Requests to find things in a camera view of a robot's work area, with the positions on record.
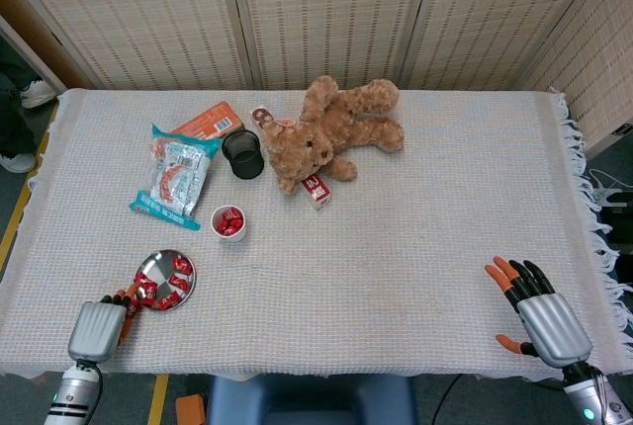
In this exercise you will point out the left robot hand grey orange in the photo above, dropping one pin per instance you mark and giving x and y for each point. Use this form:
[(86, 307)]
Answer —
[(94, 331)]

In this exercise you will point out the right robot hand grey orange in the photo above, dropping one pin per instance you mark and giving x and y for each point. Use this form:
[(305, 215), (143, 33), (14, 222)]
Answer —
[(554, 326)]

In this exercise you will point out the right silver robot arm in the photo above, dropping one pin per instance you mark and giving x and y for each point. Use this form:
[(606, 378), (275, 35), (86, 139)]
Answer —
[(586, 400)]

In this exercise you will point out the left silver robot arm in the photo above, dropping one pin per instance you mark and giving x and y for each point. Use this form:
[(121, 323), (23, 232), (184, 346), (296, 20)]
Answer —
[(71, 395)]

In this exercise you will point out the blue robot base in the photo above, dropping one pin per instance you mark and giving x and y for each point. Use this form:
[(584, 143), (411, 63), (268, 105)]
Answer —
[(311, 400)]

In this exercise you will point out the white paper cup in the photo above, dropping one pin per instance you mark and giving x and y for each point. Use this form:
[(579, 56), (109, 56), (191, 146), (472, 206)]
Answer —
[(232, 239)]

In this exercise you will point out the round steel plate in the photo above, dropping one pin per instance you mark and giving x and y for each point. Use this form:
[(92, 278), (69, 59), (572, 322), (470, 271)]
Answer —
[(160, 267)]

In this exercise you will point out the orange block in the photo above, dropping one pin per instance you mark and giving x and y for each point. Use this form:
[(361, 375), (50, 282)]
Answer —
[(190, 407)]

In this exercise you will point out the teal silver snack bag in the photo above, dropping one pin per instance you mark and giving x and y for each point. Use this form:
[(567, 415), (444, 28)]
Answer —
[(173, 178)]

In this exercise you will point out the black white sneaker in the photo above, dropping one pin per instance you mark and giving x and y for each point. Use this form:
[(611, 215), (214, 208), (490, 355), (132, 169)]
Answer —
[(17, 162), (38, 94)]

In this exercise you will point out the beige waffle tablecloth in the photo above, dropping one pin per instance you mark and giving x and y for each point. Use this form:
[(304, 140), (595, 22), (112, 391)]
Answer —
[(371, 272)]

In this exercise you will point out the black mesh pen holder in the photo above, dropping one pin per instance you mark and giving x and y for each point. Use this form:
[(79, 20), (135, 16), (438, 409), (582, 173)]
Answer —
[(244, 168)]

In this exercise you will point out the dark trouser leg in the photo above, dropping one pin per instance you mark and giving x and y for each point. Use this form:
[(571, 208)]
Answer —
[(12, 113)]

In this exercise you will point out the orange cardboard box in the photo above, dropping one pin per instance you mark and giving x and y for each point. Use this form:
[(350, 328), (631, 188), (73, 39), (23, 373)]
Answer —
[(207, 121)]

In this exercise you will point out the woven bamboo screen panel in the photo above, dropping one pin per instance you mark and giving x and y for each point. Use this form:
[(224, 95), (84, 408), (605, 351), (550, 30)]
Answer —
[(148, 15), (598, 64), (494, 15), (331, 10)]

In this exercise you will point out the brown teddy bear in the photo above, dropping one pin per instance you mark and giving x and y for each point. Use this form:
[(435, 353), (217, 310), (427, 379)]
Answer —
[(316, 138)]

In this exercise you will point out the brown backed screen panel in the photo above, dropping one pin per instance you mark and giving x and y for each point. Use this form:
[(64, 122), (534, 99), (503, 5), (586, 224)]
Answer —
[(29, 25)]

